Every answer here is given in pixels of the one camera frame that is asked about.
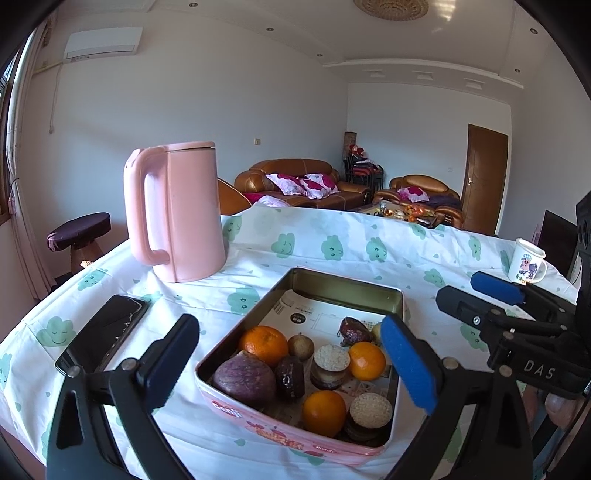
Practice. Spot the brown leather sofa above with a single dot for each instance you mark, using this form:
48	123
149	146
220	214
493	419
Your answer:
295	166

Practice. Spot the purple blanket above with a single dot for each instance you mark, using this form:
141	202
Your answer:
445	203

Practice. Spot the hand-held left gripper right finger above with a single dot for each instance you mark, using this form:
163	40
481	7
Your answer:
408	364

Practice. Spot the orange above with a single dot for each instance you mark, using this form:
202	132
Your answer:
263	344
323	412
367	361

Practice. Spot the purple cushioned stool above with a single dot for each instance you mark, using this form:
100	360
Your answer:
78	228

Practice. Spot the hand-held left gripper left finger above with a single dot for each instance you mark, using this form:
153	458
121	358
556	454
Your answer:
168	369

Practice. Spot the pink tin box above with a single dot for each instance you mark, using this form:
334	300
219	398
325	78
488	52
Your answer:
277	434

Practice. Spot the brown round cake front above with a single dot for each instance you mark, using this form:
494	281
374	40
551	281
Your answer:
369	408

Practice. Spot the purple sweet potato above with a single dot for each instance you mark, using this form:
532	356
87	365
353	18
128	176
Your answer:
242	381

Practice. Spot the white air conditioner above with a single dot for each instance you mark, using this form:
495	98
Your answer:
104	44

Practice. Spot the pink electric kettle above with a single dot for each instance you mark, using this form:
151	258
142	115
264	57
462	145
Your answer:
189	207

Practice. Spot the dark chocolate snack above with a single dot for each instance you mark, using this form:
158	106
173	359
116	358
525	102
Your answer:
290	376

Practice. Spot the brown round cake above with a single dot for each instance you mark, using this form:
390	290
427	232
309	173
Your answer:
328	360
369	408

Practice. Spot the white cartoon mug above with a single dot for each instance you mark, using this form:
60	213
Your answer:
524	263

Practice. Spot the tall brown vase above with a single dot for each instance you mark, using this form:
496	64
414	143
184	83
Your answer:
350	143

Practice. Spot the pink floral pillow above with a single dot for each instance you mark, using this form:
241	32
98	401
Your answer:
413	194
286	184
321	185

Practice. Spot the brown leather armchair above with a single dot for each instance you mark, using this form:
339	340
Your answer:
420	182
228	196

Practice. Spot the person's right hand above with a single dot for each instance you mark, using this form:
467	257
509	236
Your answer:
561	408

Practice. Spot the cluttered coffee table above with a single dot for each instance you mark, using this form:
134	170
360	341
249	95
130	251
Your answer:
397	213

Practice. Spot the brown wooden door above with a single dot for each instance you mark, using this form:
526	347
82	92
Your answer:
485	180

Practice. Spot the round ceiling lamp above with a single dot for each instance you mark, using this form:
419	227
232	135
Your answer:
391	7

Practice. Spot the black television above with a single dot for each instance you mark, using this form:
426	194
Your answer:
556	240

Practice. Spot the small brown round fruit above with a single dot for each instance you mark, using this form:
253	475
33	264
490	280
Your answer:
301	347

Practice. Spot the white cloud print tablecloth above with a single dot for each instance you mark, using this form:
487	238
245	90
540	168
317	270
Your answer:
346	272

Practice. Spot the stacked dark chairs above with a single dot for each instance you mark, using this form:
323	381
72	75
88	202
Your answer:
364	173

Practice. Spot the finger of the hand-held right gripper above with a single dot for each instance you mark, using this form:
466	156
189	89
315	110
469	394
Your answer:
461	304
496	286

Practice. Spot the small yellowish fruit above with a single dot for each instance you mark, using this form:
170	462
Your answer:
376	333

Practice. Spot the black smartphone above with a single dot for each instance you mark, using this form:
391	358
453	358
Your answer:
106	327

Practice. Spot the dark wrinkled date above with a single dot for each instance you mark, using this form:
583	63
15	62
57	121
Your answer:
353	330

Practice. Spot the light curtain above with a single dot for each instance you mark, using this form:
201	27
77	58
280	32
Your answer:
23	230

